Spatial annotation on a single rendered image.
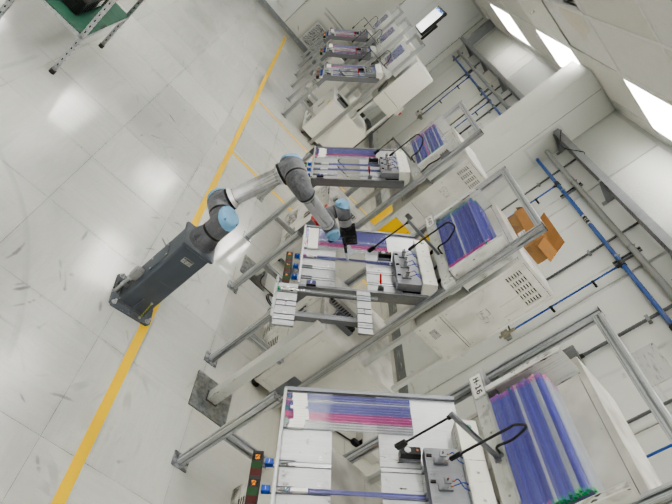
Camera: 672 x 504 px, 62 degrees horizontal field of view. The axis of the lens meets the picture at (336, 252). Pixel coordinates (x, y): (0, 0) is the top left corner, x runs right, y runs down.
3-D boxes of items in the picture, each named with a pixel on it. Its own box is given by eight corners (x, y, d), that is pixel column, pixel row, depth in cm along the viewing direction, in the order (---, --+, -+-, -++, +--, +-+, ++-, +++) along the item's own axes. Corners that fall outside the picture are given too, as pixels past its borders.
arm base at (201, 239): (187, 242, 273) (200, 230, 270) (190, 224, 285) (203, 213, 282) (211, 259, 281) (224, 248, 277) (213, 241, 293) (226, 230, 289)
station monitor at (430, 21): (418, 35, 684) (445, 11, 670) (412, 27, 734) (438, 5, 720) (424, 44, 690) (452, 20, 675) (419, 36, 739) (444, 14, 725)
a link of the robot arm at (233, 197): (204, 212, 277) (303, 164, 271) (201, 192, 287) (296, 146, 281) (216, 226, 286) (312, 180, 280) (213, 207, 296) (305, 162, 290)
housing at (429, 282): (418, 305, 308) (423, 283, 300) (409, 258, 350) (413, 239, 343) (433, 306, 308) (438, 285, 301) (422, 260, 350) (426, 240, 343)
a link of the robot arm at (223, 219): (206, 234, 272) (225, 217, 267) (203, 215, 280) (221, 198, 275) (224, 244, 280) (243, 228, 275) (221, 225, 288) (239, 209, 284)
